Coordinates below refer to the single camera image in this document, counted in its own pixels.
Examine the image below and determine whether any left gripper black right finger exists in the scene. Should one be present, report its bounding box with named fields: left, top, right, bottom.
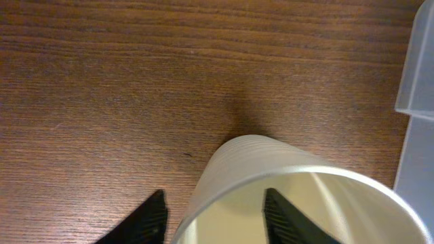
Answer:
left=262, top=188, right=340, bottom=244

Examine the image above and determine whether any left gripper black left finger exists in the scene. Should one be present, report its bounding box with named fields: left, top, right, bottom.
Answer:
left=95, top=189, right=168, bottom=244

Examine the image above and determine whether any cream cup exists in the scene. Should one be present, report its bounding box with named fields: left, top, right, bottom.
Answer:
left=173, top=135, right=433, bottom=244

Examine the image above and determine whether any clear plastic storage bin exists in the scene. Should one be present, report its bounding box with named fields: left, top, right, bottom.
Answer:
left=393, top=0, right=433, bottom=233

